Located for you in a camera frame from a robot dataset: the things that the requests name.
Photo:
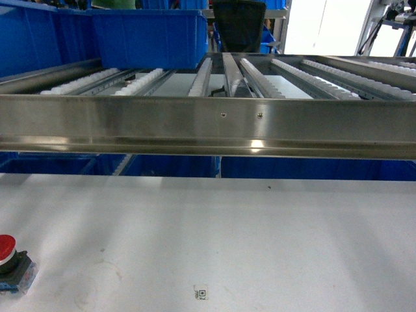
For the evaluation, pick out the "blue bin shelf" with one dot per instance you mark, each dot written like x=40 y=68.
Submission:
x=36 y=36
x=167 y=39

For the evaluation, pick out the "red mushroom push button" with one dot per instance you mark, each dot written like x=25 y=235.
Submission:
x=18 y=270

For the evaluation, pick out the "blue bin lower right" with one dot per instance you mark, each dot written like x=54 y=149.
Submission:
x=331 y=169

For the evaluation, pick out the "small QR code sticker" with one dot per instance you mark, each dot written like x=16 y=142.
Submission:
x=201 y=291

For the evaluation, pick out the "blue bin upper shelf centre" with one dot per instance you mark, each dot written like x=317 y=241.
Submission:
x=167 y=39

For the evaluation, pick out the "blue bin lower left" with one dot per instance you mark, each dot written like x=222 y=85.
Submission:
x=60 y=163

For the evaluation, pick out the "blue bin upper shelf left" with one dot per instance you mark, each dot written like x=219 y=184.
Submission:
x=36 y=36

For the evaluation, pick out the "stainless steel flow rack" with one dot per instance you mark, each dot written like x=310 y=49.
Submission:
x=237 y=104

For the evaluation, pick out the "black office chair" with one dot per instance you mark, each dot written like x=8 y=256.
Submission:
x=240 y=25

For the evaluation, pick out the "blue bin lower centre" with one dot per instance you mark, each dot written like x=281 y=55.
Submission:
x=172 y=166

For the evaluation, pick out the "blue bin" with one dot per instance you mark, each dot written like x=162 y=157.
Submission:
x=172 y=166
x=60 y=163
x=331 y=169

